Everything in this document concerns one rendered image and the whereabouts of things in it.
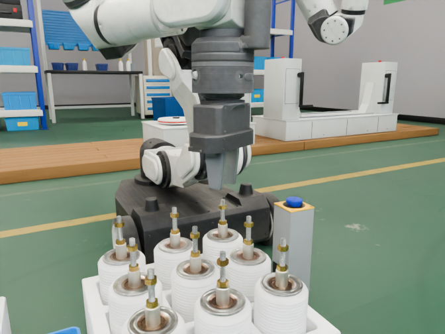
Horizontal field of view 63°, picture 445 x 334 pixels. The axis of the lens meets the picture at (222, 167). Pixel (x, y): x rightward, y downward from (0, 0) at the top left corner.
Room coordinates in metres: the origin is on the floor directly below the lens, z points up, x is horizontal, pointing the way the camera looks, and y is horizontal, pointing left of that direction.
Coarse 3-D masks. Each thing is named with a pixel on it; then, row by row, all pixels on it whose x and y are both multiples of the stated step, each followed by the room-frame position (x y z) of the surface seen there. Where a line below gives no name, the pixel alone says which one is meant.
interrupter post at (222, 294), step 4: (216, 288) 0.53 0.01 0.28; (220, 288) 0.52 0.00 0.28; (224, 288) 0.52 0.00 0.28; (228, 288) 0.52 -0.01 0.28; (216, 292) 0.53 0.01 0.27; (220, 292) 0.52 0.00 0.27; (224, 292) 0.52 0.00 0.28; (228, 292) 0.52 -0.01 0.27; (216, 296) 0.53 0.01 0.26; (220, 296) 0.52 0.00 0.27; (224, 296) 0.52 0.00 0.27; (228, 296) 0.52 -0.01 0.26; (216, 300) 0.53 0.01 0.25; (220, 300) 0.52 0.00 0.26; (224, 300) 0.52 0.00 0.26; (228, 300) 0.52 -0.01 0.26; (220, 304) 0.52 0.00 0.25; (224, 304) 0.52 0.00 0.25
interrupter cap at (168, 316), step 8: (136, 312) 0.50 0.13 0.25; (144, 312) 0.50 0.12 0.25; (160, 312) 0.50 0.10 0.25; (168, 312) 0.50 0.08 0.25; (128, 320) 0.48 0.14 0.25; (136, 320) 0.48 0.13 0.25; (144, 320) 0.48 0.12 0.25; (160, 320) 0.48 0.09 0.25; (168, 320) 0.48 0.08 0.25; (176, 320) 0.48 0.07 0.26; (128, 328) 0.46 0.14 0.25; (136, 328) 0.46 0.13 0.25; (144, 328) 0.46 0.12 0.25; (152, 328) 0.46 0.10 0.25; (160, 328) 0.46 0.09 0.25; (168, 328) 0.46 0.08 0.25
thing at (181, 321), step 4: (176, 312) 0.50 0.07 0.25; (180, 316) 0.50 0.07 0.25; (180, 320) 0.48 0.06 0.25; (124, 324) 0.48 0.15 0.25; (180, 324) 0.47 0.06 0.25; (184, 324) 0.48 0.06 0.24; (124, 328) 0.47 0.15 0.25; (176, 328) 0.46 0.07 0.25; (180, 328) 0.47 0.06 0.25; (184, 328) 0.47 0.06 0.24; (124, 332) 0.46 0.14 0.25; (128, 332) 0.46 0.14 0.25; (172, 332) 0.46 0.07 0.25; (176, 332) 0.46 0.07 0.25; (180, 332) 0.46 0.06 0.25; (184, 332) 0.47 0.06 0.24
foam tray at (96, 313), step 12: (96, 276) 0.73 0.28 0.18; (84, 288) 0.68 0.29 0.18; (96, 288) 0.68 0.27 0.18; (84, 300) 0.70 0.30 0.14; (96, 300) 0.64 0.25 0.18; (168, 300) 0.66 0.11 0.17; (96, 312) 0.60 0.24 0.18; (108, 312) 0.61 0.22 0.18; (252, 312) 0.61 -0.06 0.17; (312, 312) 0.60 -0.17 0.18; (96, 324) 0.57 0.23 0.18; (108, 324) 0.60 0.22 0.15; (192, 324) 0.57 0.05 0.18; (252, 324) 0.57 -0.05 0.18; (312, 324) 0.58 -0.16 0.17; (324, 324) 0.57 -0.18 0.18
